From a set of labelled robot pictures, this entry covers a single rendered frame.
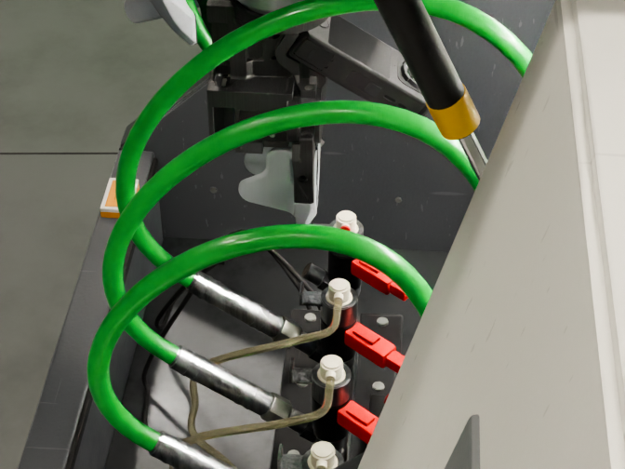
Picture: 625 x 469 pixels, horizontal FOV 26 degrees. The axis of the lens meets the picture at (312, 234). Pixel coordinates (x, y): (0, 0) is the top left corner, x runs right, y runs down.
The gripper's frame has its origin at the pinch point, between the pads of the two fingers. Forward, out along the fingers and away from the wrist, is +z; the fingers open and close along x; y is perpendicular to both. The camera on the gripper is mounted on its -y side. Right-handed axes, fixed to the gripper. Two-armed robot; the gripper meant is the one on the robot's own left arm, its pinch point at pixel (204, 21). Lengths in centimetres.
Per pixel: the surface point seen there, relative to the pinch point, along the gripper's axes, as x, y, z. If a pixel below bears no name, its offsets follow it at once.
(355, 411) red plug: 13.1, -10.5, 31.9
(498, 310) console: 40, -48, 24
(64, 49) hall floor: -132, 181, -42
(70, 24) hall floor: -141, 186, -48
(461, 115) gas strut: 30, -43, 16
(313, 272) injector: 1.5, -0.8, 22.5
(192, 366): 19.6, -4.2, 24.1
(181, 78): 17.9, -13.9, 6.1
